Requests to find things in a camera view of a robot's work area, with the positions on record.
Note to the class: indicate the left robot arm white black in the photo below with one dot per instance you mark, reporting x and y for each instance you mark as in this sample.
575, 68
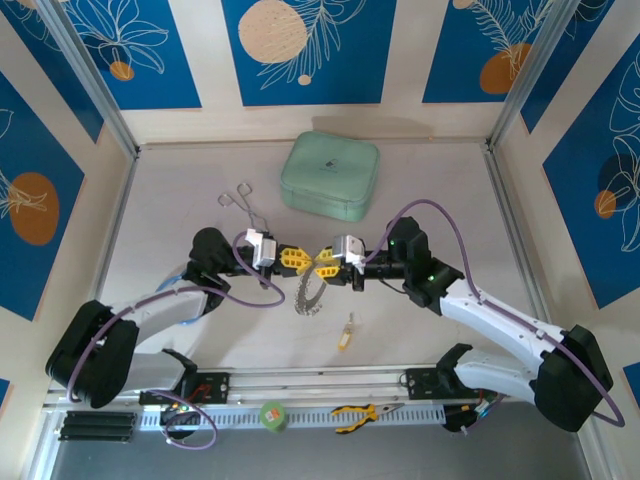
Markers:
170, 312

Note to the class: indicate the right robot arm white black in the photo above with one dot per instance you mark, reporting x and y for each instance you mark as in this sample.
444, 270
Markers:
500, 320

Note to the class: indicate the mint green zipper case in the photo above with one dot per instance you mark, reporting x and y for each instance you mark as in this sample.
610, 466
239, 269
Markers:
327, 170

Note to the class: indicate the green tape roll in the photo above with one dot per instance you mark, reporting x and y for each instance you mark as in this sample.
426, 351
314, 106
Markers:
272, 415

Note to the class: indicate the black bar block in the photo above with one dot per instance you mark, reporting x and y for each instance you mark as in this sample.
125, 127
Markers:
95, 425

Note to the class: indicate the long aluminium mounting rail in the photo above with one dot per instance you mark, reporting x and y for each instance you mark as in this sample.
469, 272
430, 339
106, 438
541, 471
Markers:
310, 382

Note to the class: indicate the aluminium frame post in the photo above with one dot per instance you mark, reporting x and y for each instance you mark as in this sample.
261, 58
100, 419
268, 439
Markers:
90, 75
535, 75

